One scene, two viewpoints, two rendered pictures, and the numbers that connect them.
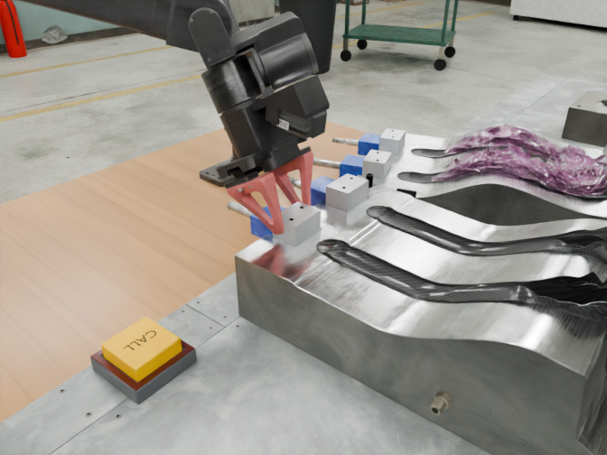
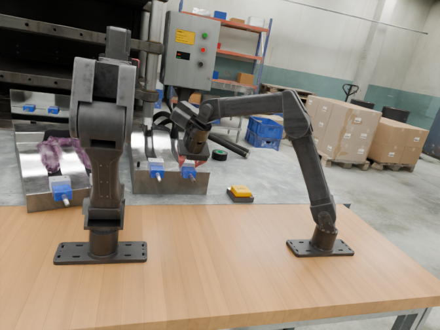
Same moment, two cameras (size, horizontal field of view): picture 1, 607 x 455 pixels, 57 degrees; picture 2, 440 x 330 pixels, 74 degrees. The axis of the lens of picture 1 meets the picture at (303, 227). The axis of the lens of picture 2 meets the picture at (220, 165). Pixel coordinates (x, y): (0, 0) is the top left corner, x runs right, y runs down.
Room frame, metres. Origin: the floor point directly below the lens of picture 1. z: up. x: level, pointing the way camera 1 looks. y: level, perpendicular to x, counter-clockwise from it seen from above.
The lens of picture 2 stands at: (1.36, 0.59, 1.27)
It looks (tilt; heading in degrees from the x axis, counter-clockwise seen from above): 20 degrees down; 210
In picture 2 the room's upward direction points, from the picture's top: 10 degrees clockwise
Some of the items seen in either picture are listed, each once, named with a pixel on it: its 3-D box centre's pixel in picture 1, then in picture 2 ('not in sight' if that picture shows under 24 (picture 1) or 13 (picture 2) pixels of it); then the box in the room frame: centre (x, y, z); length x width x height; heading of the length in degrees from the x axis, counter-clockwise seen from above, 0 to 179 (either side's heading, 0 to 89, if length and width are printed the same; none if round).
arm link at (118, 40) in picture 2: not in sight; (115, 54); (0.87, -0.03, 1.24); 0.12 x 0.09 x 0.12; 48
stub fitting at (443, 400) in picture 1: (440, 403); not in sight; (0.36, -0.13, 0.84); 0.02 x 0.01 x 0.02; 142
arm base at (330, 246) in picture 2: not in sight; (323, 238); (0.54, 0.51, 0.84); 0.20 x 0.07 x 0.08; 138
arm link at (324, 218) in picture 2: not in sight; (327, 217); (0.55, 0.50, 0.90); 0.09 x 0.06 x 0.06; 13
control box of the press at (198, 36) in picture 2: not in sight; (177, 137); (-0.12, -0.62, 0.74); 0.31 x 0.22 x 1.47; 142
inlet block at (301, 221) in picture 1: (267, 220); (189, 173); (0.61, 0.05, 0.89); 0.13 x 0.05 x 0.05; 52
